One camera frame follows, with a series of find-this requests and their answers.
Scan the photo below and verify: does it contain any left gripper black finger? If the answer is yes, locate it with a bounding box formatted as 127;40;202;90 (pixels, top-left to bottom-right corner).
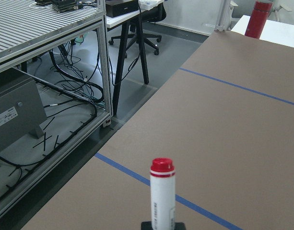
141;221;186;230

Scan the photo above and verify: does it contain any red capped white marker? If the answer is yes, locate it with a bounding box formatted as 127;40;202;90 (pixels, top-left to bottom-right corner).
150;158;176;230

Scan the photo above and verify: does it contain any grey control box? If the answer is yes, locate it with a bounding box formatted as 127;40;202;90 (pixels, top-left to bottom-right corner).
0;69;47;152

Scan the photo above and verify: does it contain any black office chair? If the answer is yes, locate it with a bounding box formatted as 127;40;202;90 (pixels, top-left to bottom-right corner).
108;0;167;56

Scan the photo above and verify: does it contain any red bottle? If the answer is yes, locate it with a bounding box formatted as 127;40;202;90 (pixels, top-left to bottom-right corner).
245;0;272;39

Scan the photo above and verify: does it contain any aluminium frame cart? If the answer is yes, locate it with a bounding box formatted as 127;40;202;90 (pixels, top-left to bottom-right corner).
0;0;113;222

